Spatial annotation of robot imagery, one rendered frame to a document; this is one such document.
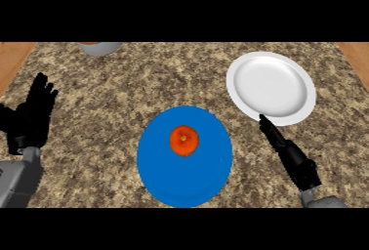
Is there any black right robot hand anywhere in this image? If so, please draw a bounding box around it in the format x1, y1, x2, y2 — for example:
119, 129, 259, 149
259, 113, 324, 192

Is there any orange squash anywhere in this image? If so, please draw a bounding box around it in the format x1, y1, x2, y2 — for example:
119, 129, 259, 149
169, 125, 201, 157

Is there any blue plate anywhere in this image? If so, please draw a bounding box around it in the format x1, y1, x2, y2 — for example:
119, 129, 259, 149
138, 105, 235, 209

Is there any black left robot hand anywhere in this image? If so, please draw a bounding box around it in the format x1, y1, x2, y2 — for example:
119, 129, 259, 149
0, 71, 61, 156

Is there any white plate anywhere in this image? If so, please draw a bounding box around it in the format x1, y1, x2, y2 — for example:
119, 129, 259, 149
225, 51, 319, 127

